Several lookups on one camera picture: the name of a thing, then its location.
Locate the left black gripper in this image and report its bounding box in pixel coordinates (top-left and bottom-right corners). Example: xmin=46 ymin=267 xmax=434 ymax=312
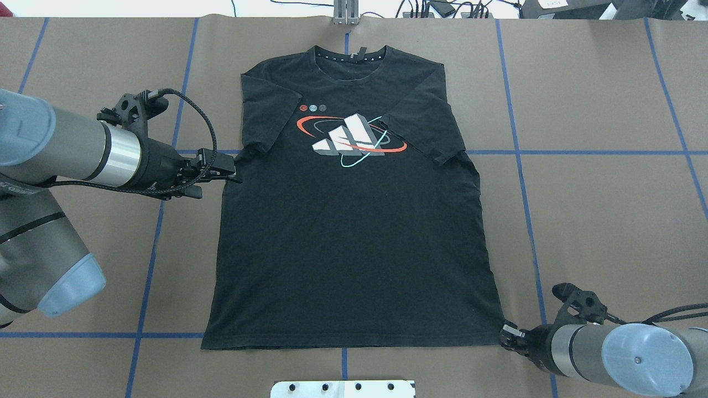
xmin=134 ymin=138 xmax=242 ymax=201

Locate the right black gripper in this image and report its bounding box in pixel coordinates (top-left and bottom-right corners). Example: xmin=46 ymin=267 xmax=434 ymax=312
xmin=499 ymin=323 xmax=554 ymax=374

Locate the black graphic t-shirt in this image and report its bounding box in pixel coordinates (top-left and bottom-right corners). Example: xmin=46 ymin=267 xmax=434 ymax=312
xmin=201 ymin=46 xmax=504 ymax=350

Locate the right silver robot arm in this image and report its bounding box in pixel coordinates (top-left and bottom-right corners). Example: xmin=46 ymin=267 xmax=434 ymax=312
xmin=499 ymin=322 xmax=707 ymax=397

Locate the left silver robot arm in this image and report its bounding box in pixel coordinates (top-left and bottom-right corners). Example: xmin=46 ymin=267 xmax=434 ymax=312
xmin=1 ymin=89 xmax=238 ymax=328

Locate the brown paper table cover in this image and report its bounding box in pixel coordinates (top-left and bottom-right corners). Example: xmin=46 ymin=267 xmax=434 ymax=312
xmin=2 ymin=15 xmax=706 ymax=397

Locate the black power strip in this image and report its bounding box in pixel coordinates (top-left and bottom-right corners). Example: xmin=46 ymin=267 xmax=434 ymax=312
xmin=395 ymin=1 xmax=493 ymax=19

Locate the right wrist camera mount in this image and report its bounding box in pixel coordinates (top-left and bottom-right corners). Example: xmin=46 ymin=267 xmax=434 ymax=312
xmin=552 ymin=282 xmax=607 ymax=326

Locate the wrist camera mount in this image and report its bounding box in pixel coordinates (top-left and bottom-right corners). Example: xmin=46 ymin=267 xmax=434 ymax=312
xmin=96 ymin=90 xmax=169 ymax=135
xmin=552 ymin=282 xmax=607 ymax=326

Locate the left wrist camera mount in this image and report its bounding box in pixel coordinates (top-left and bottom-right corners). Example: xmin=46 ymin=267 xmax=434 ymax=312
xmin=96 ymin=90 xmax=169 ymax=135

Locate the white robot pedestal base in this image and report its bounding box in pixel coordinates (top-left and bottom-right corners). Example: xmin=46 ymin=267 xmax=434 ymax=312
xmin=270 ymin=379 xmax=417 ymax=397

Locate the aluminium frame post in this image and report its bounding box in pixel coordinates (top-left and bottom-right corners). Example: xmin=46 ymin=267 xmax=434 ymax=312
xmin=333 ymin=0 xmax=361 ymax=25

